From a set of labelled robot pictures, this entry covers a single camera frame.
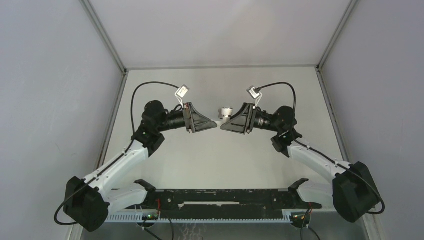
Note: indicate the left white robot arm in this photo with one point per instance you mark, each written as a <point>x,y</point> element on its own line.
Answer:
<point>90,200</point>

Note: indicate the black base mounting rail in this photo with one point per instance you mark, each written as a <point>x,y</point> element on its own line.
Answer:
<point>224,202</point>

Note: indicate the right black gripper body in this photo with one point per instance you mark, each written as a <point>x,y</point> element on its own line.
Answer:
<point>252,116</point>

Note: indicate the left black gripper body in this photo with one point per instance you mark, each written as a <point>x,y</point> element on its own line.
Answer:
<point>186,117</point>

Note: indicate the white plastic water faucet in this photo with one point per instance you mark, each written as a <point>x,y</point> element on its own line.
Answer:
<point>225,114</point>

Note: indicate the white slotted cable duct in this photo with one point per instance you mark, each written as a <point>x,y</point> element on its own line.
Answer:
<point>153,217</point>

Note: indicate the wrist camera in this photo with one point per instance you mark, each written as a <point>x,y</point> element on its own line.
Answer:
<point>255,94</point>
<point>180,93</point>

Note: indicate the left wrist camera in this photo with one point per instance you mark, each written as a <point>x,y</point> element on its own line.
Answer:
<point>180,93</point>

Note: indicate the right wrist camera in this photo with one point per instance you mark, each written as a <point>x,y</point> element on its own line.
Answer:
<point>255,94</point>

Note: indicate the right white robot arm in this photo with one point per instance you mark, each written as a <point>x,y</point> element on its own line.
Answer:
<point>349,188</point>

